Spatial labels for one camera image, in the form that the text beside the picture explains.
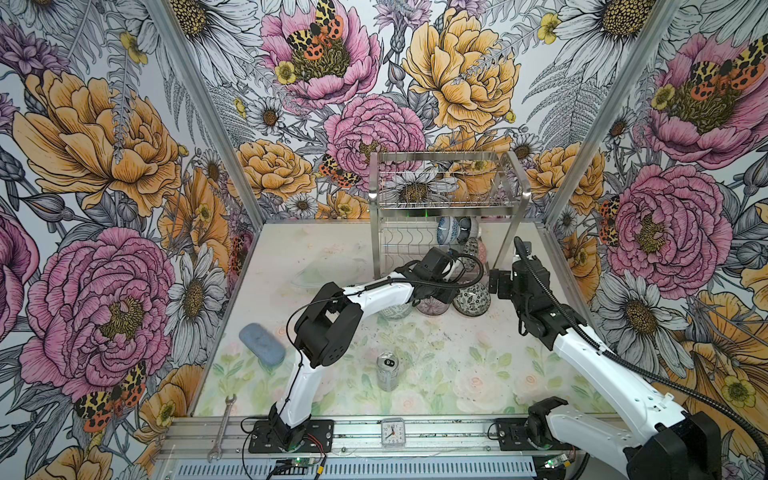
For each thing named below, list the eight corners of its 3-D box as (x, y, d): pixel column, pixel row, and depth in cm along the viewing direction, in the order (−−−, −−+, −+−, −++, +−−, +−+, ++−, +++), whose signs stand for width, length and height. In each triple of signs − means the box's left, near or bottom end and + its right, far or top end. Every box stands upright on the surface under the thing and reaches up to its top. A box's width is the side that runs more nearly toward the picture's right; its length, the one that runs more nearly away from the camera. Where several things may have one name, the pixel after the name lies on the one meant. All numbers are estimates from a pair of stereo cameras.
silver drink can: (378, 393, 83) (376, 374, 71) (379, 372, 86) (376, 351, 75) (398, 393, 83) (399, 374, 71) (398, 372, 86) (399, 351, 75)
